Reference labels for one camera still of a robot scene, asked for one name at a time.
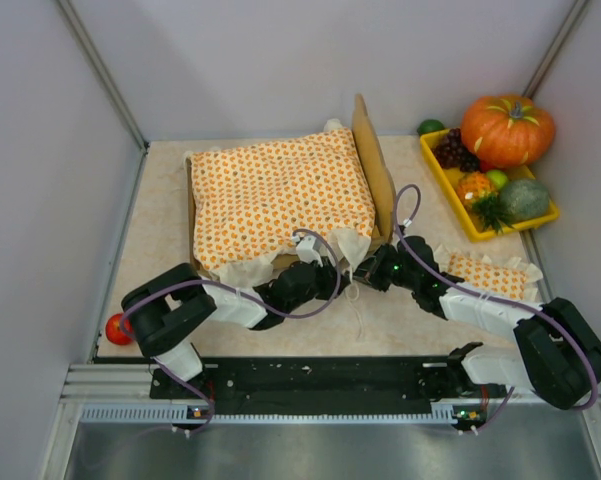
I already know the red tomato under pumpkin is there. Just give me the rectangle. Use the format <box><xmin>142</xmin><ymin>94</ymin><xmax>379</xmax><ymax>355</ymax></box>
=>
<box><xmin>480</xmin><ymin>161</ymin><xmax>494</xmax><ymax>173</ymax></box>

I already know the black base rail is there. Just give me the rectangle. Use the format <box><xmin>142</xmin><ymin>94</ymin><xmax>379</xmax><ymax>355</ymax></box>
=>
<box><xmin>149</xmin><ymin>355</ymin><xmax>509</xmax><ymax>414</ymax></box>

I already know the yellow plastic tray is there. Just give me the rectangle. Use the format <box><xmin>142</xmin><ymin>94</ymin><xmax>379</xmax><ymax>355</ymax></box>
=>
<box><xmin>420</xmin><ymin>129</ymin><xmax>560</xmax><ymax>242</ymax></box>

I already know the green melon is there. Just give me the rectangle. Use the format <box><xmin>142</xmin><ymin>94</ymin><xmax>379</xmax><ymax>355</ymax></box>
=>
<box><xmin>499</xmin><ymin>178</ymin><xmax>550</xmax><ymax>223</ymax></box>

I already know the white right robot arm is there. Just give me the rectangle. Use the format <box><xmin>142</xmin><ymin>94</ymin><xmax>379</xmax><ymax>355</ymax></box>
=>
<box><xmin>353</xmin><ymin>236</ymin><xmax>601</xmax><ymax>410</ymax></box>

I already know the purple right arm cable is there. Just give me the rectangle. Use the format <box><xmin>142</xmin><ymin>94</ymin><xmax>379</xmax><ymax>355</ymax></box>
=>
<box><xmin>392</xmin><ymin>183</ymin><xmax>600</xmax><ymax>435</ymax></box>

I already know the dark green lime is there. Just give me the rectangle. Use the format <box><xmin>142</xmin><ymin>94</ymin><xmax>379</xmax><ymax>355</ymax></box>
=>
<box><xmin>417</xmin><ymin>119</ymin><xmax>445</xmax><ymax>136</ymax></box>

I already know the red apple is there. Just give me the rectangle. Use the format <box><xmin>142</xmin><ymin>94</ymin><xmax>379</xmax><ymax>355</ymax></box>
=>
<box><xmin>105</xmin><ymin>313</ymin><xmax>133</xmax><ymax>346</ymax></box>

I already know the duck print pillow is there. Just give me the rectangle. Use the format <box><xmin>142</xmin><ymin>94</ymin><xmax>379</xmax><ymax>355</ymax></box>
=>
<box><xmin>433</xmin><ymin>245</ymin><xmax>544</xmax><ymax>301</ymax></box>

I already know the dark purple grape bunch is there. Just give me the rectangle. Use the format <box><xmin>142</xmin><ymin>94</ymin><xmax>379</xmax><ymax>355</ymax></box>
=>
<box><xmin>433</xmin><ymin>128</ymin><xmax>480</xmax><ymax>173</ymax></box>

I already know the orange pumpkin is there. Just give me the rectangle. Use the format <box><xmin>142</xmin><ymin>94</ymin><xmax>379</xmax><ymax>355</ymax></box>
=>
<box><xmin>460</xmin><ymin>95</ymin><xmax>556</xmax><ymax>169</ymax></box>

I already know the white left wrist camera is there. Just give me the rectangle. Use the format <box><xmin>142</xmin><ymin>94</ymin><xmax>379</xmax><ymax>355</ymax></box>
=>
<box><xmin>292</xmin><ymin>235</ymin><xmax>323</xmax><ymax>266</ymax></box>

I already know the wooden pet bed frame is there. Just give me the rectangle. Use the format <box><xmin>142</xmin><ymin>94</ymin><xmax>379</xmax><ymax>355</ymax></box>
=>
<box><xmin>184</xmin><ymin>93</ymin><xmax>397</xmax><ymax>281</ymax></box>

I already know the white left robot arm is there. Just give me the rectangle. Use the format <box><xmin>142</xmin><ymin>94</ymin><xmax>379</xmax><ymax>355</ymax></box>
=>
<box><xmin>121</xmin><ymin>259</ymin><xmax>350</xmax><ymax>383</ymax></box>

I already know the orange pineapple toy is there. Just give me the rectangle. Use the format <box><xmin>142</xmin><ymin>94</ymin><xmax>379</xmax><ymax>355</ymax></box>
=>
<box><xmin>455</xmin><ymin>172</ymin><xmax>512</xmax><ymax>234</ymax></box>

